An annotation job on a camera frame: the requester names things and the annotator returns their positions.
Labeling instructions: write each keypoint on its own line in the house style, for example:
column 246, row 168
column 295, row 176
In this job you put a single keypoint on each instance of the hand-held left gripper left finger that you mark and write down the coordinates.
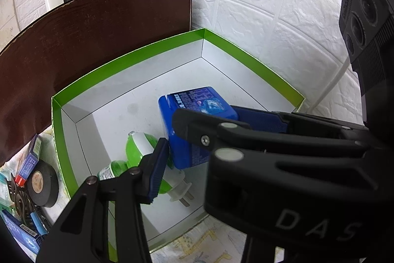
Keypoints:
column 156, row 172

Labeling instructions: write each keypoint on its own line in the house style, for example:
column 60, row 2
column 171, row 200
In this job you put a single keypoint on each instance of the teal packet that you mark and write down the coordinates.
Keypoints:
column 4, row 189

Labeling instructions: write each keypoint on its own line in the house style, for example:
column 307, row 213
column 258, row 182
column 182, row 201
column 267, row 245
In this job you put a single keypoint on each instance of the black tape roll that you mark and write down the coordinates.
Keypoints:
column 46, row 186

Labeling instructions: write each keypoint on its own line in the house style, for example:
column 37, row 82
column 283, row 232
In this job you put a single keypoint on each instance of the green and white cardboard box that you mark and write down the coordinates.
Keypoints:
column 129, row 90

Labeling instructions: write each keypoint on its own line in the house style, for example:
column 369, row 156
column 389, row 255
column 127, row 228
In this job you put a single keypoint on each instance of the dark brown wooden board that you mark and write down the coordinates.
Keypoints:
column 92, row 50

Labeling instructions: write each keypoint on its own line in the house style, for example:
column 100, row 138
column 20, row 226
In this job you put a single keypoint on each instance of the black hair clip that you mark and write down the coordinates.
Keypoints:
column 18, row 201

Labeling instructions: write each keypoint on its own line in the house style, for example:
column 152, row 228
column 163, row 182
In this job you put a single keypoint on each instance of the light blue clip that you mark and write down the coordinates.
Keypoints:
column 38, row 223

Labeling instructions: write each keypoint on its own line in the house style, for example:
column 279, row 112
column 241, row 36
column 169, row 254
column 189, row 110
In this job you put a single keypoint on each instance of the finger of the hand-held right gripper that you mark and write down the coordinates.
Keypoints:
column 264, row 121
column 197, row 127

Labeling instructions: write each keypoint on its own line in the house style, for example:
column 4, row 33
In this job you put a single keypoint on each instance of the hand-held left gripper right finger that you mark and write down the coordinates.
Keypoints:
column 258, row 252

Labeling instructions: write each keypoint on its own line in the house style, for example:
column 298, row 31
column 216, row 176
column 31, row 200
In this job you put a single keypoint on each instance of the small blue and red box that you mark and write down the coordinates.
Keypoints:
column 27, row 164

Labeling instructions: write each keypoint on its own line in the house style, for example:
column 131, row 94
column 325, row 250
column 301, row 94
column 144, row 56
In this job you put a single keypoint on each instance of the green plug-in mosquito repellent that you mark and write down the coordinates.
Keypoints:
column 135, row 149

